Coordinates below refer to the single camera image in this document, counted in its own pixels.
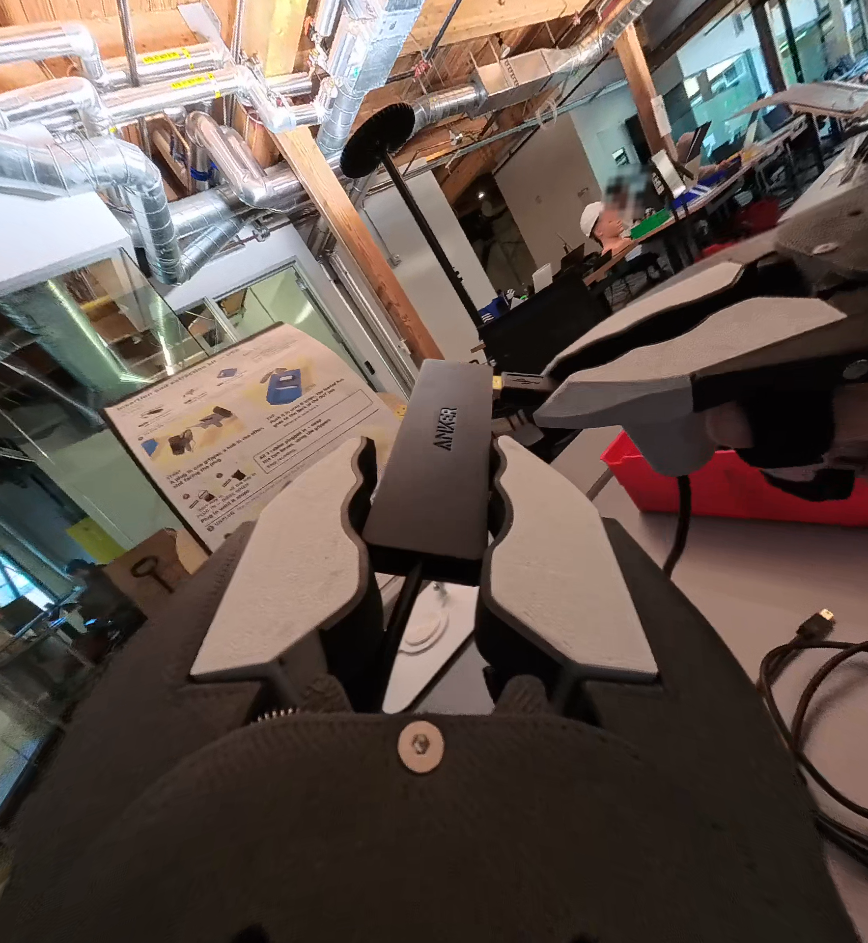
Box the red plastic bin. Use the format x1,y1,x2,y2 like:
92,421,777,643
599,431,868,531

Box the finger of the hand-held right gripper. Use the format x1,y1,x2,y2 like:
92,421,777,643
544,261,744,374
533,298,847,476

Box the wooden post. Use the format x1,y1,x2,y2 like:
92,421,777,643
272,125,442,362

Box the person's right hand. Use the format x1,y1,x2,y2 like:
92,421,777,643
705,405,796,483

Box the white stand base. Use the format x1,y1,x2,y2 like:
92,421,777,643
382,578,479,714

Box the black mesh office chair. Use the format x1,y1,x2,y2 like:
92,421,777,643
478,273,612,377

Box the silver ceiling ducts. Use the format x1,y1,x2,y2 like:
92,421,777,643
0,0,626,288

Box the black usb hub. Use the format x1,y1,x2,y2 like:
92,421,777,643
364,360,495,712

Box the black pole lamp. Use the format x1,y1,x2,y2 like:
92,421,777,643
340,103,490,329

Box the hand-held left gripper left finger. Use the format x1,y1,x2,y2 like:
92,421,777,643
189,437,387,712

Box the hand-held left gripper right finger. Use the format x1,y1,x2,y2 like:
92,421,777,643
474,436,661,712

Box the printed instruction poster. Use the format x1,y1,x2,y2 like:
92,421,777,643
104,323,405,550

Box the black usb cable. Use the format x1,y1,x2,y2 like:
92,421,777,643
758,608,868,896
491,372,694,579

